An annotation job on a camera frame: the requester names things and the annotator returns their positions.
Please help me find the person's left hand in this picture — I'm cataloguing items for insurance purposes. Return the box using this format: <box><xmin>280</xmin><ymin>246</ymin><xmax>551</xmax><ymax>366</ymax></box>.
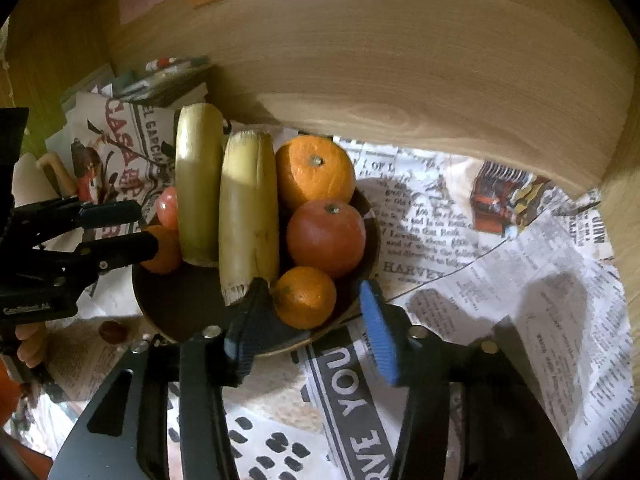
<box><xmin>15</xmin><ymin>322</ymin><xmax>48</xmax><ymax>368</ymax></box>

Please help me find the newspaper print tablecloth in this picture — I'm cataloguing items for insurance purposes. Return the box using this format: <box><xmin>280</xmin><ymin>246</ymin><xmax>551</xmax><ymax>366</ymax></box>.
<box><xmin>0</xmin><ymin>130</ymin><xmax>636</xmax><ymax>480</ymax></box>

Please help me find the large orange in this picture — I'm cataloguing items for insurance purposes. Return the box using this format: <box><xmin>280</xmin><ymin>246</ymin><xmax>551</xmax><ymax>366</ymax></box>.
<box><xmin>275</xmin><ymin>135</ymin><xmax>357</xmax><ymax>213</ymax></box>

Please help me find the printed canvas bag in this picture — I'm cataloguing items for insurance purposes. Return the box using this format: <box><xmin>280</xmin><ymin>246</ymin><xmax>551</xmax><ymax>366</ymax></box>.
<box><xmin>67</xmin><ymin>92</ymin><xmax>211</xmax><ymax>221</ymax></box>

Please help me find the yellow banana piece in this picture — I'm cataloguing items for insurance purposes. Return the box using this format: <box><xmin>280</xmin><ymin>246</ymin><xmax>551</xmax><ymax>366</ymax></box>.
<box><xmin>218</xmin><ymin>130</ymin><xmax>281</xmax><ymax>307</ymax></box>

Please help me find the marker set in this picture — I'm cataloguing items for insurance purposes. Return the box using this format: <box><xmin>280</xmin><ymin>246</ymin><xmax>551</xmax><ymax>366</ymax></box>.
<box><xmin>145</xmin><ymin>56</ymin><xmax>211</xmax><ymax>73</ymax></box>

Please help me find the red tomato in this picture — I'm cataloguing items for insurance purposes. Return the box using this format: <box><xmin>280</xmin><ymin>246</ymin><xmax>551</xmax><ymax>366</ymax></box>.
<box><xmin>286</xmin><ymin>199</ymin><xmax>367</xmax><ymax>280</ymax></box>
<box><xmin>155</xmin><ymin>186</ymin><xmax>180</xmax><ymax>233</ymax></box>

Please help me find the medium orange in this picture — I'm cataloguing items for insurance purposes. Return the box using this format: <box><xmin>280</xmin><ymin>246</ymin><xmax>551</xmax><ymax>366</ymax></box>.
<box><xmin>137</xmin><ymin>225</ymin><xmax>183</xmax><ymax>275</ymax></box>

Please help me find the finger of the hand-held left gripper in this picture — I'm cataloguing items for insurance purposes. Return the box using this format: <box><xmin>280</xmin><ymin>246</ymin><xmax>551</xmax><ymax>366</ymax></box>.
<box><xmin>14</xmin><ymin>197</ymin><xmax>143</xmax><ymax>243</ymax></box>
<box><xmin>25</xmin><ymin>232</ymin><xmax>160</xmax><ymax>293</ymax></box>

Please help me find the stack of books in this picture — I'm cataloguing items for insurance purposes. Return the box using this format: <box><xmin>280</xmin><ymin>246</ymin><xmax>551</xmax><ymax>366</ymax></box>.
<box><xmin>112</xmin><ymin>55</ymin><xmax>213</xmax><ymax>108</ymax></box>

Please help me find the brown round plate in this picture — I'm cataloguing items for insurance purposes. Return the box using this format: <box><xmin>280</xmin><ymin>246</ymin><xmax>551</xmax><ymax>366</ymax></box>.
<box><xmin>131</xmin><ymin>185</ymin><xmax>381</xmax><ymax>358</ymax></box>

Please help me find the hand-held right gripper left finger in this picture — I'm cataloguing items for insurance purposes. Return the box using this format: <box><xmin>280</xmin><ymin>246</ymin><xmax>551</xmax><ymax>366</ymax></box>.
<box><xmin>47</xmin><ymin>277</ymin><xmax>273</xmax><ymax>480</ymax></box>

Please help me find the beige figurine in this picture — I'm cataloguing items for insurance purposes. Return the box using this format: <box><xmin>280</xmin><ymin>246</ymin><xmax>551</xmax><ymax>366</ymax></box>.
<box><xmin>12</xmin><ymin>152</ymin><xmax>78</xmax><ymax>206</ymax></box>

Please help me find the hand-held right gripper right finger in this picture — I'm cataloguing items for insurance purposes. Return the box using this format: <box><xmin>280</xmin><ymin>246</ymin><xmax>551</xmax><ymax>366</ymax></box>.
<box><xmin>357</xmin><ymin>280</ymin><xmax>578</xmax><ymax>480</ymax></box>

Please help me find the greenish banana piece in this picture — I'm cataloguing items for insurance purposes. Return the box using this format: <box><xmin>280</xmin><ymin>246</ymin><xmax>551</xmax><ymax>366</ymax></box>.
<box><xmin>174</xmin><ymin>102</ymin><xmax>225</xmax><ymax>267</ymax></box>

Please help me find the small orange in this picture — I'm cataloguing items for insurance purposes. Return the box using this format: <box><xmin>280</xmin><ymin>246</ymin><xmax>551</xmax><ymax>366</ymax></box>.
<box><xmin>271</xmin><ymin>266</ymin><xmax>337</xmax><ymax>330</ymax></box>

